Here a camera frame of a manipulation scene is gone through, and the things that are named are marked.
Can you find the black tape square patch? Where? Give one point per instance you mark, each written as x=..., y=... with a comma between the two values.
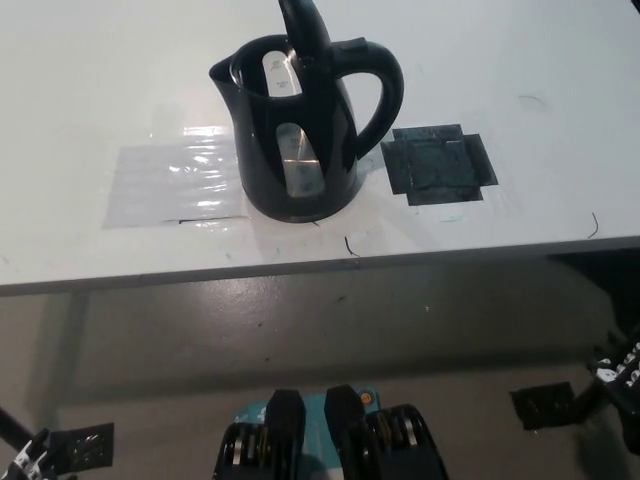
x=437, y=165

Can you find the black electric kettle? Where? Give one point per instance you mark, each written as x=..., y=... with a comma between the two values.
x=300, y=190

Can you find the black kettle lid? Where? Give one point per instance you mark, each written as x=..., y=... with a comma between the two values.
x=301, y=25

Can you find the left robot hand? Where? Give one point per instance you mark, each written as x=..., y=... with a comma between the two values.
x=31, y=457

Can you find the grey table leg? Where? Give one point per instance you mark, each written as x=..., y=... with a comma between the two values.
x=72, y=340

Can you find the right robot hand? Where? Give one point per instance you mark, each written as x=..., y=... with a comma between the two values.
x=620, y=372

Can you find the clear tape sheet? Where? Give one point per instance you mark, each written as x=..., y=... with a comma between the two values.
x=165, y=185

